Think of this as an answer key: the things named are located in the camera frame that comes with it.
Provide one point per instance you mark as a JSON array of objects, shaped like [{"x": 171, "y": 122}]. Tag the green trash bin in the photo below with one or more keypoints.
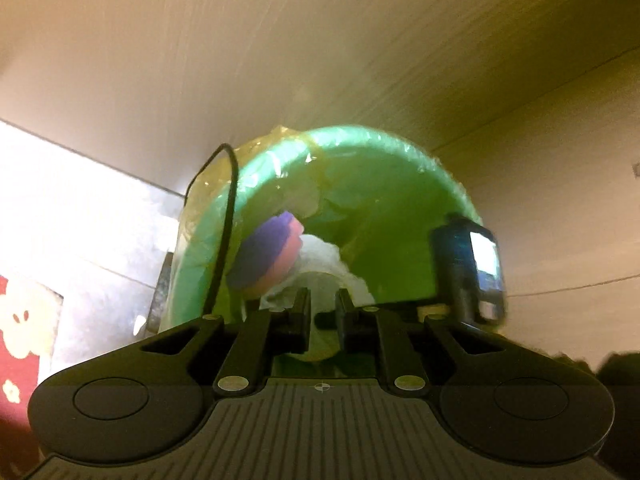
[{"x": 390, "y": 200}]

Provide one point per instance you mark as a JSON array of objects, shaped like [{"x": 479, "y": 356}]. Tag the purple eggplant sponge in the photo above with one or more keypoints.
[{"x": 265, "y": 250}]

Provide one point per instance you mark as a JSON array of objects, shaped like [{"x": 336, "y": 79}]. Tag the red floral mat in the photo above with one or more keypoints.
[{"x": 20, "y": 375}]

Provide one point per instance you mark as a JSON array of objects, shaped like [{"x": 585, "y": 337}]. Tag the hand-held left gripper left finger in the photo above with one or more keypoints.
[{"x": 300, "y": 320}]

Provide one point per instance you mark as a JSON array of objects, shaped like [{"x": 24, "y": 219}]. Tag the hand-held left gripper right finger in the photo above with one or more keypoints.
[{"x": 345, "y": 320}]

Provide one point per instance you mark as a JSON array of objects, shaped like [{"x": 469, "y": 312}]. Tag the white tissue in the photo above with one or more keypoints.
[{"x": 320, "y": 260}]

